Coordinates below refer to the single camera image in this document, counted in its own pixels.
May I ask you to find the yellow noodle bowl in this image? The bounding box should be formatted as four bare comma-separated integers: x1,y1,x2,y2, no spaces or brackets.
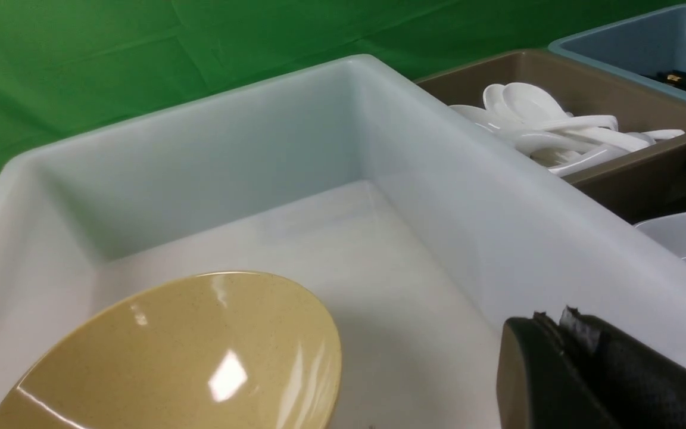
0,271,342,428

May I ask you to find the brown plastic bin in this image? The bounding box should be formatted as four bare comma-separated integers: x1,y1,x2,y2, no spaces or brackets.
417,49,686,223

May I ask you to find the teal plastic bin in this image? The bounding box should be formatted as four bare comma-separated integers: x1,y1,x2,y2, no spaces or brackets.
549,4,686,101

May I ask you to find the green backdrop cloth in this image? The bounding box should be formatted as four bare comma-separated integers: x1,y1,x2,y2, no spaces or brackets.
0,1,675,171

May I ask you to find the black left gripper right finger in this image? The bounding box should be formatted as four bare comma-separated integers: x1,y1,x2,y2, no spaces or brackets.
559,307,686,428

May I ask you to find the pile of white spoons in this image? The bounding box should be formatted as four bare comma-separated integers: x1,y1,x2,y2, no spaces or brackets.
451,82,685,177

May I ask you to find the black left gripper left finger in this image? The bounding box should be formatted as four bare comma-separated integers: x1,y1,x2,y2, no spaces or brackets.
496,312,621,428

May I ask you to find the large white plastic tub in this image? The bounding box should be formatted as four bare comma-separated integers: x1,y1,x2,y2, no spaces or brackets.
0,55,686,428

